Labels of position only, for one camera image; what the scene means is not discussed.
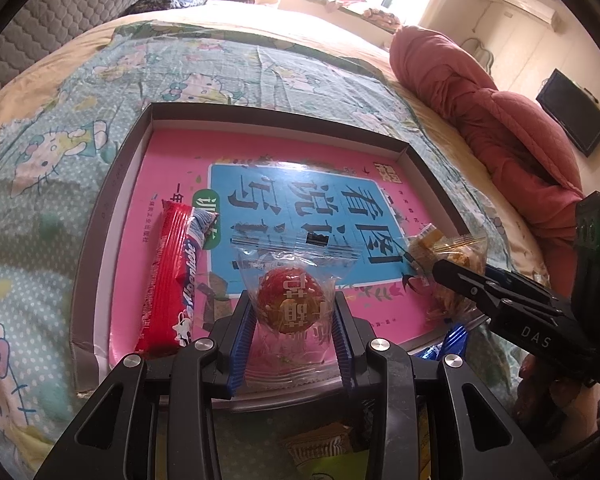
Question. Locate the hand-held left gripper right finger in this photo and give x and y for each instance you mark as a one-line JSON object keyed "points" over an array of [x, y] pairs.
{"points": [[342, 345]]}

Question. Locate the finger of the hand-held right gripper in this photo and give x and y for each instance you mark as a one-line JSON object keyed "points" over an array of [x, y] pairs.
{"points": [[462, 280], [522, 287]]}

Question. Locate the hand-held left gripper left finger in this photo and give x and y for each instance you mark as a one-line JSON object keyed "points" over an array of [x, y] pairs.
{"points": [[242, 345]]}

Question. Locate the clear fried snack packet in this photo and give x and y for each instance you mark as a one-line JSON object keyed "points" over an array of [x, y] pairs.
{"points": [[467, 255]]}

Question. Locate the blue cookie packet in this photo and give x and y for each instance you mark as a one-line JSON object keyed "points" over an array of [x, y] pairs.
{"points": [[452, 342]]}

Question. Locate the clear packet with red ball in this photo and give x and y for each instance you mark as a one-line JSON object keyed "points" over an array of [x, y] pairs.
{"points": [[290, 300]]}

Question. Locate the long red snack packet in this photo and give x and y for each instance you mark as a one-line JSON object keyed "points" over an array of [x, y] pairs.
{"points": [[165, 280]]}

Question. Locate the green snack packet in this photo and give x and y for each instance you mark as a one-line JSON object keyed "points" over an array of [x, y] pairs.
{"points": [[340, 470]]}

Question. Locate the pink-bottomed cardboard box tray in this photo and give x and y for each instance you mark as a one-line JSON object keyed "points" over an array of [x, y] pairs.
{"points": [[105, 220]]}

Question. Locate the brown striped snack packet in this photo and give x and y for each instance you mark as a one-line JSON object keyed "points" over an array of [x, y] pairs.
{"points": [[320, 442]]}

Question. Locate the pink quilt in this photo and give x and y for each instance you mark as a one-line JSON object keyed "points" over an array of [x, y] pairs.
{"points": [[480, 110]]}

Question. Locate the black television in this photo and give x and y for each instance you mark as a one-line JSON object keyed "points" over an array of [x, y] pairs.
{"points": [[572, 112]]}

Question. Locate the pink and blue book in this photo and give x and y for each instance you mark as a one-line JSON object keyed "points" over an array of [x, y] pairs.
{"points": [[180, 160]]}

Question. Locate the cartoon cat printed blanket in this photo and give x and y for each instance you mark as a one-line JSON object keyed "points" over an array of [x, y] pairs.
{"points": [[55, 160]]}

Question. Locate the white air conditioner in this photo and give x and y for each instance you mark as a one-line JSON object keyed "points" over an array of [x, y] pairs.
{"points": [[530, 6]]}

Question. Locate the beige bed sheet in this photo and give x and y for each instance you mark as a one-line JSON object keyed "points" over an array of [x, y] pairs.
{"points": [[330, 30]]}

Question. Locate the dark patterned cloth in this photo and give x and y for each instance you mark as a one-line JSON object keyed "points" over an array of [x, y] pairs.
{"points": [[165, 2]]}

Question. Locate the grey quilted headboard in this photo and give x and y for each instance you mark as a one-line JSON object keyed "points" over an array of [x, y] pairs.
{"points": [[55, 20]]}

